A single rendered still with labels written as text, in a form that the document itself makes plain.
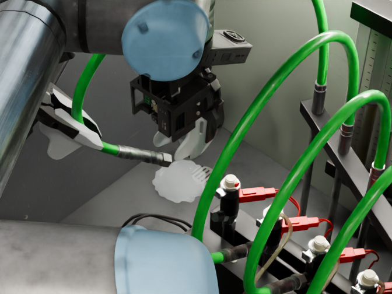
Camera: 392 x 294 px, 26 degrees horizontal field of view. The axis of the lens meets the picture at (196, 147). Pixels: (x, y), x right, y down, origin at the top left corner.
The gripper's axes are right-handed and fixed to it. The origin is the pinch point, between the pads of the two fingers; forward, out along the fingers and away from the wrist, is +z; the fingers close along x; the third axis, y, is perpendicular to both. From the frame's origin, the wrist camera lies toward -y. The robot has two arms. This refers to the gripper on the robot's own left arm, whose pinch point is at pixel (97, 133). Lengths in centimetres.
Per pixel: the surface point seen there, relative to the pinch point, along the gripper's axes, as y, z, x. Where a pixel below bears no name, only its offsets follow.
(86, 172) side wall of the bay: 18.3, 16.2, -26.7
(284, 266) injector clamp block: -1.5, 34.4, 5.6
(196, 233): -4.3, 9.7, 18.8
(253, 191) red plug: -6.5, 24.1, 0.6
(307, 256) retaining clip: -8.5, 27.1, 15.5
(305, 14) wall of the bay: -27.9, 21.6, -20.6
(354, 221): -20.2, 16.0, 28.7
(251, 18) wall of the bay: -20.4, 20.4, -30.7
